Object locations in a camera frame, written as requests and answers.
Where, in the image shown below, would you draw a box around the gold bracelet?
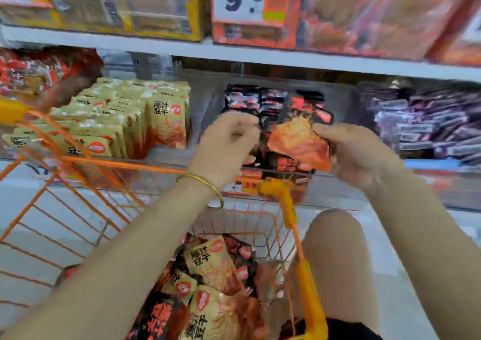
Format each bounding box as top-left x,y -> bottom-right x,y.
176,173 -> 225,209

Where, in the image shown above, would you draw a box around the orange shopping cart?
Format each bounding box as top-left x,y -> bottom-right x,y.
0,99 -> 329,340

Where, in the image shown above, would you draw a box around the stack of yellow trimmed packets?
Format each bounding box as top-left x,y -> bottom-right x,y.
0,0 -> 211,42

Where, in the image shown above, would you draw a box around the person's right hand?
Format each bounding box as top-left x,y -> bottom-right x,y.
312,123 -> 403,193

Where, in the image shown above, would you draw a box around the pile of purple packets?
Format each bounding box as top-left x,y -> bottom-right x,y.
364,88 -> 481,164

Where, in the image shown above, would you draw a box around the stack of orange trimmed packets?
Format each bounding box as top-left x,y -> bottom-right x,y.
210,0 -> 452,62
428,0 -> 481,68

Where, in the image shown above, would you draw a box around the person's left hand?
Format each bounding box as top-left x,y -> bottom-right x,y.
188,112 -> 260,190

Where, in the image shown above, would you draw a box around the person's right leg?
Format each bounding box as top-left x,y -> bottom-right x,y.
289,210 -> 380,333

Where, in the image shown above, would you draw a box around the person's right forearm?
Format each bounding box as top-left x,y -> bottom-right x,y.
368,166 -> 481,340

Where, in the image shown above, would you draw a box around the person's left forearm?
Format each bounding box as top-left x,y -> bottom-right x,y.
0,178 -> 225,340

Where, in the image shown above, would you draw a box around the black shorts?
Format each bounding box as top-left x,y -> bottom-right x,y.
280,317 -> 384,340

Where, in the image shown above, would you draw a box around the pile of black orange snacks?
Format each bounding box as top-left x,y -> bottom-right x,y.
56,234 -> 272,340

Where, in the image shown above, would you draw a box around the pile of red tan packets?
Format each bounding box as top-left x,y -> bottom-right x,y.
0,48 -> 102,104

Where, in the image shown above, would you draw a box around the orange blue shelf price tag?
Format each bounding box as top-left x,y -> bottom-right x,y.
424,159 -> 481,190

